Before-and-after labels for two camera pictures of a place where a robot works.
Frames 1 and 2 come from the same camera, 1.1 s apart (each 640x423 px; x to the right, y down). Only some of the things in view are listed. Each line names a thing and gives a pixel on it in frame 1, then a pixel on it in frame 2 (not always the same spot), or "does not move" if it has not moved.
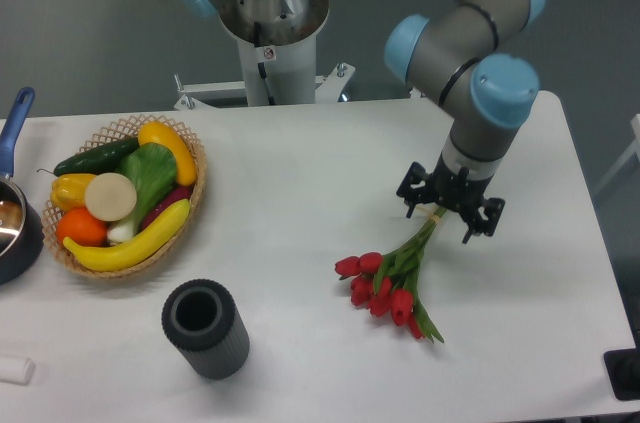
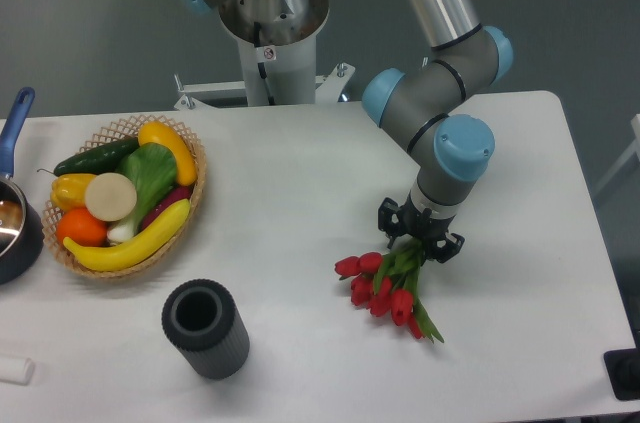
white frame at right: [634, 149] does not move
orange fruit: [79, 225] does not move
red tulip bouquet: [390, 285] does not move
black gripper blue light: [459, 192] to [422, 225]
